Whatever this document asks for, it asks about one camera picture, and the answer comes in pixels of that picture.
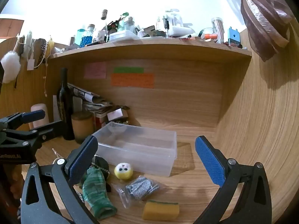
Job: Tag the pink sticky note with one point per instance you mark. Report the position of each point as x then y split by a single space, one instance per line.
95 70

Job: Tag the wooden shelf board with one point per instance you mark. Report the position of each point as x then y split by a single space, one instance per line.
149 47

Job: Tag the dark wine bottle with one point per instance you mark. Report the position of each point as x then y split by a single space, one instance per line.
65 102

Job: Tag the clear plastic storage box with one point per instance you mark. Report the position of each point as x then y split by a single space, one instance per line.
140 154

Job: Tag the dotted brown ribbon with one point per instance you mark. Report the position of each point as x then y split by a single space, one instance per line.
41 49

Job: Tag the white fluffy pompom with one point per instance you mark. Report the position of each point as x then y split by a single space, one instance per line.
9 66

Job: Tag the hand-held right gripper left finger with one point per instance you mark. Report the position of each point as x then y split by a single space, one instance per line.
84 159

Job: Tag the black round pouch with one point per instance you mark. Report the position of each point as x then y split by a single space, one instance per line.
102 164

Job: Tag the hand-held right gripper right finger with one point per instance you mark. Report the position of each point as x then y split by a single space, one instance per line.
210 163

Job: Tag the glass bowl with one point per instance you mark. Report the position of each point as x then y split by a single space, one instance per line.
206 31

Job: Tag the small cardboard box white label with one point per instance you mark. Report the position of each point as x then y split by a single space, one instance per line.
115 114

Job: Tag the clear jar of brown sticks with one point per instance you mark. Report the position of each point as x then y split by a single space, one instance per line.
217 28

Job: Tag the blue plastic block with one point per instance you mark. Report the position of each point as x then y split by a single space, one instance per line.
234 36

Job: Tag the orange tube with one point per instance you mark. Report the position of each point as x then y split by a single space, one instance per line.
211 36

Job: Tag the green striped sock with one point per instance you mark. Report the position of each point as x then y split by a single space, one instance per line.
95 191

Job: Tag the clear bottle with cork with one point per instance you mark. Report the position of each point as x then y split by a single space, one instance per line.
91 33

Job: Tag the white paper tag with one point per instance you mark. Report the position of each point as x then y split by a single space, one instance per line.
30 64

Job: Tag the teal pump bottle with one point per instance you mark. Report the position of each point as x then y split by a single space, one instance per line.
122 23

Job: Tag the white mug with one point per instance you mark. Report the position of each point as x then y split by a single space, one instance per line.
101 36

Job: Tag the pink cylinder candle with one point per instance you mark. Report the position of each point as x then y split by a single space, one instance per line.
38 106

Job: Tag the white lidded plastic box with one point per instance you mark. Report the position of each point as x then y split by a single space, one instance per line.
123 36

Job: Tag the brown cylinder jar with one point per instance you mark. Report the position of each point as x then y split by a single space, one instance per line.
83 127

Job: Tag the green sticky note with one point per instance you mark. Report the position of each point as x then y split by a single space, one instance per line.
129 70

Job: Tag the brown wooden cabinet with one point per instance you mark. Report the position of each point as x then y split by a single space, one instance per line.
10 28

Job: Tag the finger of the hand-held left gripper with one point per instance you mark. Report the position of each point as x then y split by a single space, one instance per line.
32 116
50 128

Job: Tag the stack of newspapers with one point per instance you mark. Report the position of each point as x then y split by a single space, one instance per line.
93 102

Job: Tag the yellow sponge with green pad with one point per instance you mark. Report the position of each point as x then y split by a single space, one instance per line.
161 211

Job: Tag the orange sticky note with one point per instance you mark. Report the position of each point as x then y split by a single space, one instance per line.
132 80

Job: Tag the white plastic dispenser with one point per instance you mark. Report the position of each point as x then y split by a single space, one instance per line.
177 25

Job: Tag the bag of grey screws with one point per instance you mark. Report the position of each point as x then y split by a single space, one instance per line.
140 187

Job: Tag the blue glass bottle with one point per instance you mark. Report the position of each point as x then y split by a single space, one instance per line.
82 38

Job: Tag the yellow plush ball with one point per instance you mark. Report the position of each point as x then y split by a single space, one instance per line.
123 171

